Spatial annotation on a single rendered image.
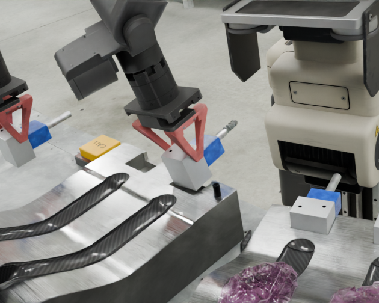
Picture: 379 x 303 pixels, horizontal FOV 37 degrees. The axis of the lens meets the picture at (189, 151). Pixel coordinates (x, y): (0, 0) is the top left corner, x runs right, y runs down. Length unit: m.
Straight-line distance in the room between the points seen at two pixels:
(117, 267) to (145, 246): 0.05
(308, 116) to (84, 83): 0.56
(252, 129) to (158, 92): 2.05
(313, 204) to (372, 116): 0.39
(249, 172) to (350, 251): 1.74
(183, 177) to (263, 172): 1.65
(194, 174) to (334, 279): 0.24
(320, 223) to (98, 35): 0.37
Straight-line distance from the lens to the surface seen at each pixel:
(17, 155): 0.96
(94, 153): 1.08
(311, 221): 0.75
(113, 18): 0.65
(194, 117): 0.74
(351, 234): 0.76
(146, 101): 0.74
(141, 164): 0.93
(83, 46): 0.70
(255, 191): 2.32
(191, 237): 0.76
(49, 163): 1.17
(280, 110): 1.17
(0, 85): 0.92
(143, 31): 0.65
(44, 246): 0.78
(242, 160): 2.53
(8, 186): 1.15
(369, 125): 1.10
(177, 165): 0.79
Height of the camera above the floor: 1.34
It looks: 30 degrees down
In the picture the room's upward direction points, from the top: 11 degrees counter-clockwise
